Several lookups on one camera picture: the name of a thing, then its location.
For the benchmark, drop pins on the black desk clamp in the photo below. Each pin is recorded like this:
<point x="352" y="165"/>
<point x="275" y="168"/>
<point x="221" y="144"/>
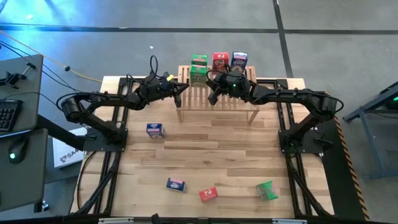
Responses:
<point x="12" y="78"/>

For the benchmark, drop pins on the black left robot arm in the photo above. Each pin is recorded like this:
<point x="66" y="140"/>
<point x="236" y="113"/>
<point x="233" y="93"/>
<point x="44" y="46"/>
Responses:
<point x="124" y="100"/>

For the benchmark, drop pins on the red cereal box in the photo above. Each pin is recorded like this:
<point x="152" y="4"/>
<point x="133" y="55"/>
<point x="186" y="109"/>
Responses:
<point x="208" y="194"/>
<point x="220" y="60"/>

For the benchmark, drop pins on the yellow tape tag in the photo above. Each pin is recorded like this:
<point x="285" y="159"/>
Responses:
<point x="169" y="77"/>

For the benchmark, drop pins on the black device with green light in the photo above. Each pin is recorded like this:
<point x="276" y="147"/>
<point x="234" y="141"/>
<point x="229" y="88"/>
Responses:
<point x="394" y="101"/>

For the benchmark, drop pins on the white cardboard box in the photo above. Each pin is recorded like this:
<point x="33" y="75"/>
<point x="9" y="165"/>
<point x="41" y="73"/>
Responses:
<point x="66" y="155"/>

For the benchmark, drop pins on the silver frame bracket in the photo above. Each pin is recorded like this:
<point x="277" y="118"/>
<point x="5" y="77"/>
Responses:
<point x="289" y="221"/>
<point x="115" y="221"/>

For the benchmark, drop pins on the black keyboard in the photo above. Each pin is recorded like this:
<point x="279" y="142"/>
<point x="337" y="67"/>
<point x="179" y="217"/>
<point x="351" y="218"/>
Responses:
<point x="9" y="115"/>

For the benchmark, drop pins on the black mat with hazard stripe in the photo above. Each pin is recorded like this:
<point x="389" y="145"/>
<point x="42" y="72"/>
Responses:
<point x="335" y="186"/>

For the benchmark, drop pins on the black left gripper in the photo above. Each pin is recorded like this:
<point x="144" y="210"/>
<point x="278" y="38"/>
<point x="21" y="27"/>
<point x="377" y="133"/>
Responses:
<point x="154" y="90"/>

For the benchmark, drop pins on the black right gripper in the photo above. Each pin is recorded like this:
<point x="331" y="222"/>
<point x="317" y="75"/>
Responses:
<point x="233" y="88"/>

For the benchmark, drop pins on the metal desk caster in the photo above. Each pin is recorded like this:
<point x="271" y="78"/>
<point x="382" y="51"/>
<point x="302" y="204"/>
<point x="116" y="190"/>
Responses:
<point x="43" y="206"/>

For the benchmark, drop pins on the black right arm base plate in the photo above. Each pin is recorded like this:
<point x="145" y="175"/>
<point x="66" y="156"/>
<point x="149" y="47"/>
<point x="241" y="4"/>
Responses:
<point x="308" y="148"/>

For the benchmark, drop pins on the dark grey desk top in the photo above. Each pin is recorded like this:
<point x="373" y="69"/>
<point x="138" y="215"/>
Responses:
<point x="21" y="186"/>
<point x="28" y="93"/>

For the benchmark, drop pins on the wooden slatted shelf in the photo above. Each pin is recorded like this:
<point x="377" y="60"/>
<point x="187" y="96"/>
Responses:
<point x="199" y="99"/>

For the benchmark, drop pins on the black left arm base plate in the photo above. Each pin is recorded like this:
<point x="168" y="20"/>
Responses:
<point x="93" y="147"/>

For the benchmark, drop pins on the black mouse with green light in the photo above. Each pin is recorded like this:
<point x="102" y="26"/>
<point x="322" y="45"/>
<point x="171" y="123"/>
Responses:
<point x="19" y="146"/>

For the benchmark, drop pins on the blue Frosted Flakes box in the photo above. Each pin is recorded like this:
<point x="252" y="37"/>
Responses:
<point x="239" y="60"/>
<point x="155" y="130"/>
<point x="176" y="184"/>

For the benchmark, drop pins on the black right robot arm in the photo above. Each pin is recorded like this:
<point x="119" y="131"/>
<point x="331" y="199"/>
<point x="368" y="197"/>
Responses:
<point x="289" y="95"/>

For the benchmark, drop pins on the green Apple Jacks box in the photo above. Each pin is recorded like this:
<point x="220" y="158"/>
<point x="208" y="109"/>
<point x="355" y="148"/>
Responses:
<point x="266" y="190"/>
<point x="199" y="59"/>
<point x="198" y="76"/>

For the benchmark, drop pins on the blue metal stand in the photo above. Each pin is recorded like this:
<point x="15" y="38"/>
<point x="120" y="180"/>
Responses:
<point x="374" y="149"/>

